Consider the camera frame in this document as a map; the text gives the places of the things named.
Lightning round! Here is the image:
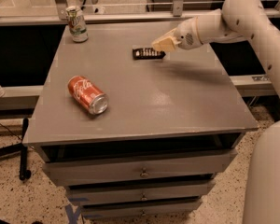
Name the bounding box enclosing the top grey drawer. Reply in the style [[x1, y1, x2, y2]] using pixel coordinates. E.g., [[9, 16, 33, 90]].
[[43, 149, 237, 187]]

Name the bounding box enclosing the black rxbar chocolate wrapper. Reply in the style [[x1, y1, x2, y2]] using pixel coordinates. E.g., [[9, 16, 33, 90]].
[[133, 48, 166, 60]]

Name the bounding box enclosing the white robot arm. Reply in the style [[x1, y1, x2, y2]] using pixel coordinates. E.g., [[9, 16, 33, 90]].
[[152, 0, 280, 224]]

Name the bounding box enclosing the grey drawer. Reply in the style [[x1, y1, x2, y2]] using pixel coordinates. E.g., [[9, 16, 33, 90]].
[[43, 149, 237, 187], [66, 180, 215, 205], [81, 198, 202, 219]]

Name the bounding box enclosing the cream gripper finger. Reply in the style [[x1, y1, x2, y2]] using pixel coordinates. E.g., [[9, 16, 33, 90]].
[[153, 28, 177, 44], [152, 36, 180, 52]]

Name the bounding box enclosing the bottom grey drawer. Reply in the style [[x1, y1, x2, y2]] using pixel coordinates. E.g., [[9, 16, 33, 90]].
[[81, 198, 202, 219]]

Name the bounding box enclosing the middle grey drawer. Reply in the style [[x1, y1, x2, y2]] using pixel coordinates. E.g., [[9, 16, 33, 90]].
[[66, 180, 215, 205]]

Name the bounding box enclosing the red coke can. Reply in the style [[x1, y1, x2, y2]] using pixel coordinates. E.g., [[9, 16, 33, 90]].
[[67, 76, 108, 115]]

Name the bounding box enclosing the grey metal railing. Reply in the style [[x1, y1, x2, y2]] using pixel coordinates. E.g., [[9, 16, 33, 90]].
[[0, 0, 280, 26]]

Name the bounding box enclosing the green white soda can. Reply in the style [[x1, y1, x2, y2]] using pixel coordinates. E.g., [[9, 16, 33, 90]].
[[65, 6, 88, 42]]

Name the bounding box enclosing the black tripod leg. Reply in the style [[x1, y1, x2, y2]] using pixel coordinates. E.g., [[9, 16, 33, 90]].
[[0, 118, 32, 181]]

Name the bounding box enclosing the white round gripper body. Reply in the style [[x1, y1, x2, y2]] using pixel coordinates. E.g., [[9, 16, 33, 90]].
[[174, 17, 203, 49]]

